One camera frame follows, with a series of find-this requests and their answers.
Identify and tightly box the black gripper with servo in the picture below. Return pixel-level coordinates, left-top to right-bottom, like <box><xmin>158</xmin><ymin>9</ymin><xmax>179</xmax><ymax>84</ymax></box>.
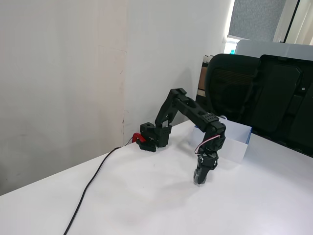
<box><xmin>193</xmin><ymin>146</ymin><xmax>220</xmax><ymax>186</ymax></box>

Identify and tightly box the black robot arm with base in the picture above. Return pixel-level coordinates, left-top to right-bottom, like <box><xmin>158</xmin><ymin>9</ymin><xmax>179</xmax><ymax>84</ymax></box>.
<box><xmin>139</xmin><ymin>88</ymin><xmax>227</xmax><ymax>157</ymax></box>

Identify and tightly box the blue and white cardboard box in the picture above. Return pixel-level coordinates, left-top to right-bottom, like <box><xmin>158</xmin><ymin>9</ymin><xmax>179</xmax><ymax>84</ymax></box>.
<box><xmin>190</xmin><ymin>115</ymin><xmax>253</xmax><ymax>164</ymax></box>

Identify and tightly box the red table clamp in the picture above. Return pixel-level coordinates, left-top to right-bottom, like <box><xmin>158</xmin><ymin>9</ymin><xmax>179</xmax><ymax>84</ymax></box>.
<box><xmin>132</xmin><ymin>132</ymin><xmax>147</xmax><ymax>144</ymax></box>

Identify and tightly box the black mesh office chair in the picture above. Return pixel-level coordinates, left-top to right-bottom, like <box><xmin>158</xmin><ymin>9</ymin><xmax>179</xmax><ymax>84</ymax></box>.
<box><xmin>192</xmin><ymin>53</ymin><xmax>261</xmax><ymax>134</ymax></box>

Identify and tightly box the gray window blind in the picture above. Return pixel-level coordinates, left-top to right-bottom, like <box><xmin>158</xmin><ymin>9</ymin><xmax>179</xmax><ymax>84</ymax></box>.
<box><xmin>228</xmin><ymin>0</ymin><xmax>287</xmax><ymax>43</ymax></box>

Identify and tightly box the white servo wire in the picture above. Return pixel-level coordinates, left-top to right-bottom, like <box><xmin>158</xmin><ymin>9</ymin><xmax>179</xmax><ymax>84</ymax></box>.
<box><xmin>194</xmin><ymin>134</ymin><xmax>221</xmax><ymax>155</ymax></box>

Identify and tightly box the black power cable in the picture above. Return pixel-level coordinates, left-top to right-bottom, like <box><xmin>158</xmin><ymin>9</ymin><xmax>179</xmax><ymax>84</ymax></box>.
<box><xmin>63</xmin><ymin>145</ymin><xmax>123</xmax><ymax>235</ymax></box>

